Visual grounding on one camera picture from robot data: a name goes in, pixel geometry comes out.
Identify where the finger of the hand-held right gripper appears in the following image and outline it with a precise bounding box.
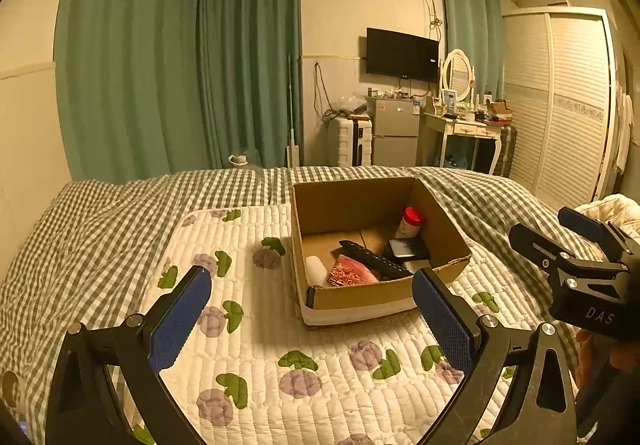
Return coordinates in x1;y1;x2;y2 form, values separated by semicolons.
508;223;577;277
557;206;632;257

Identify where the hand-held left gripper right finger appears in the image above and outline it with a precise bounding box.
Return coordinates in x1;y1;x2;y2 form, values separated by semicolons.
411;267;579;445

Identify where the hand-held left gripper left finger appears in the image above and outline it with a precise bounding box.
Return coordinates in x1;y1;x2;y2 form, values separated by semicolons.
45;266;213;445

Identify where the black power bank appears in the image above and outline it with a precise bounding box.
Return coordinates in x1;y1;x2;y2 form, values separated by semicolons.
389;237;431;262

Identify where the cardboard box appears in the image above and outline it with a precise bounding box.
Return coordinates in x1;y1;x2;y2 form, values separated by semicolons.
291;177;472;327

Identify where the black remote control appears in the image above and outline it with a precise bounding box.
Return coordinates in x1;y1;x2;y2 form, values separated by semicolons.
339;240;415;282

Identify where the white bottle with red cap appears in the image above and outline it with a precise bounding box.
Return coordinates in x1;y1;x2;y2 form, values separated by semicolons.
398;206;427;240

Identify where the red patterned pouch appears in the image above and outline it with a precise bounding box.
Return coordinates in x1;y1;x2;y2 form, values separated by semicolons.
327;255;382;287

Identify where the person's right hand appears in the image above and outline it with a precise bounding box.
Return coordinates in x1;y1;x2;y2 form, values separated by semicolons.
574;329;640;388

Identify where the cream quilted jacket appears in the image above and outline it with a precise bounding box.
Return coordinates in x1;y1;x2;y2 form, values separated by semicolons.
575;194;640;228

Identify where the dark checked suitcase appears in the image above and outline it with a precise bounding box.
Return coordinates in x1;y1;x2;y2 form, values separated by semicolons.
497;125;518;178

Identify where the hanging white towel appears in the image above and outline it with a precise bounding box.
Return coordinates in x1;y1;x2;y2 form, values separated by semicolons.
617;85;637;172

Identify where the white louvred wardrobe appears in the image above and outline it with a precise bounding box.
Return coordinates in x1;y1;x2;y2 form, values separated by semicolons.
500;7;629;204

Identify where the floral quilted mat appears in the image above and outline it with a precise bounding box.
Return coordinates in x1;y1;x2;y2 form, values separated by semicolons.
107;202;511;445

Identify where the grey checked duvet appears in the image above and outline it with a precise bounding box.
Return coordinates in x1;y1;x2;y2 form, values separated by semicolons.
0;165;617;445

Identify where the white dressing table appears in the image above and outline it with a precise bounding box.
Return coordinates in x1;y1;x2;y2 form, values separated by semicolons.
417;110;503;176

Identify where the small brown box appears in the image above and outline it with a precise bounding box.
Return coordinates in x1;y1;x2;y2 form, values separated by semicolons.
487;100;514;122

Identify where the silver small fridge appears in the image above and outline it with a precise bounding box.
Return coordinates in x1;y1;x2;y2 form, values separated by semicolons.
367;96;421;166

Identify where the oval white-framed mirror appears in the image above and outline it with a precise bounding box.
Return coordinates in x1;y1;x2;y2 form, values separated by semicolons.
440;49;475;102

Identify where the white hard suitcase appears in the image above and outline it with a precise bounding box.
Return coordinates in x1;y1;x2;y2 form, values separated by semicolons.
336;115;374;166

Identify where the green curtain beside wardrobe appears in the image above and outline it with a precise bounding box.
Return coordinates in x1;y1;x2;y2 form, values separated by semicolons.
439;0;504;102

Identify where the clear plastic bag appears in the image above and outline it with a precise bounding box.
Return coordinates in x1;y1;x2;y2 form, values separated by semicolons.
340;95;369;116

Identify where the wide green curtain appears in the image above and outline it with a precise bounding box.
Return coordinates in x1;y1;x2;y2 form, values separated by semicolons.
54;0;209;184

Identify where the narrow green curtain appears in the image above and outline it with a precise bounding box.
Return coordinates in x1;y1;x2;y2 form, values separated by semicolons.
197;0;304;170

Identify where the black wall television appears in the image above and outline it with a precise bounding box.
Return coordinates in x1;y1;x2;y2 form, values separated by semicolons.
366;27;440;83

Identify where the black wall cable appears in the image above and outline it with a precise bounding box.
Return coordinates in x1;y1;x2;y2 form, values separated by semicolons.
312;62;332;118

